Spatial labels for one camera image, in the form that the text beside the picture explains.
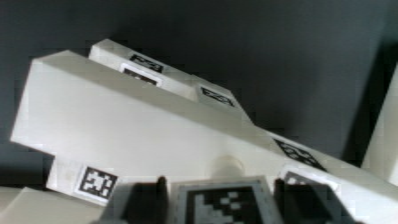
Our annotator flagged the white chair back frame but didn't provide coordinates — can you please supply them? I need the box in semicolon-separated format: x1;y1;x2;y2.
0;51;398;224

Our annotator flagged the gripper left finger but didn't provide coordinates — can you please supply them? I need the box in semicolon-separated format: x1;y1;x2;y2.
94;175;171;224

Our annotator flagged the white tagged cube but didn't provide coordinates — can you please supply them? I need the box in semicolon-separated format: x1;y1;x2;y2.
167;176;284;224

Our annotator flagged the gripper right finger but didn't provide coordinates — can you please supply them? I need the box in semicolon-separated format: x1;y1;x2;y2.
274;179;361;224

